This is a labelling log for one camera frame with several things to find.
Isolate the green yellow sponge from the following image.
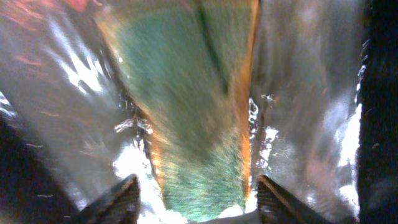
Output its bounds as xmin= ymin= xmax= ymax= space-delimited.
xmin=94 ymin=1 xmax=259 ymax=222

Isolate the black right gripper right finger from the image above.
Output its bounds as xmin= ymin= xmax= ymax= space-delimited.
xmin=257 ymin=175 xmax=330 ymax=224

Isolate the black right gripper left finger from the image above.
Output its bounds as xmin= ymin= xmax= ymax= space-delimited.
xmin=73 ymin=174 xmax=141 ymax=224

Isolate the black water tray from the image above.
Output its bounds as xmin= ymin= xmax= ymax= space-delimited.
xmin=1 ymin=1 xmax=397 ymax=223

